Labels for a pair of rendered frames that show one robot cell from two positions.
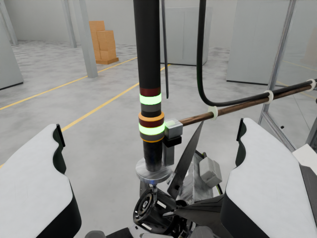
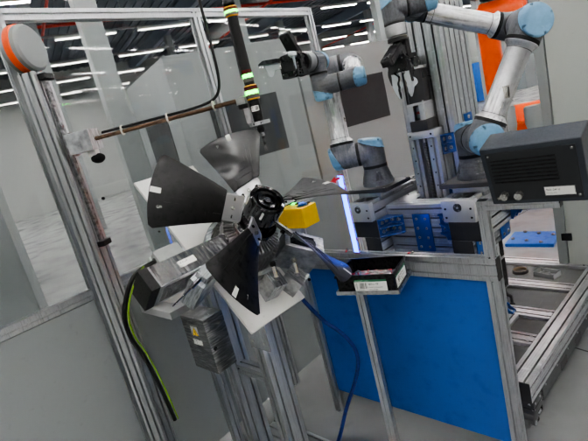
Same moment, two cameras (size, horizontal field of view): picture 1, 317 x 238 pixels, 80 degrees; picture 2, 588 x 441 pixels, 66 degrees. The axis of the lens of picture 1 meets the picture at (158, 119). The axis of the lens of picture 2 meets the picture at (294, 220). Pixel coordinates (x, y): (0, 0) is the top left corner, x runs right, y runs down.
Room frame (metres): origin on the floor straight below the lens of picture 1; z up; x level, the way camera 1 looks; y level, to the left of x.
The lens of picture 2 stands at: (1.47, 0.94, 1.45)
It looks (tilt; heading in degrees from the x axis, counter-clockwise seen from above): 13 degrees down; 217
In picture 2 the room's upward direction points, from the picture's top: 14 degrees counter-clockwise
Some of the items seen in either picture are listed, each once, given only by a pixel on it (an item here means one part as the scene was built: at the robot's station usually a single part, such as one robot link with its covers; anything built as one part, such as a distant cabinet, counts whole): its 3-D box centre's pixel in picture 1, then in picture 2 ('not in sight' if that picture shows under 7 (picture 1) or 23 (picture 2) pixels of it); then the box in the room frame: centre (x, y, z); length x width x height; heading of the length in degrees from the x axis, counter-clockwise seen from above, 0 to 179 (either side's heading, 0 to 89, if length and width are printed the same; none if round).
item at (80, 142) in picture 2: not in sight; (82, 142); (0.56, -0.55, 1.54); 0.10 x 0.07 x 0.08; 116
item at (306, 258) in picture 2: not in sight; (297, 251); (0.23, -0.01, 0.98); 0.20 x 0.16 x 0.20; 81
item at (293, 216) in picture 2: not in sight; (297, 216); (-0.12, -0.22, 1.02); 0.16 x 0.10 x 0.11; 81
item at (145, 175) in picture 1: (157, 149); (253, 110); (0.29, 0.00, 1.50); 0.09 x 0.07 x 0.10; 116
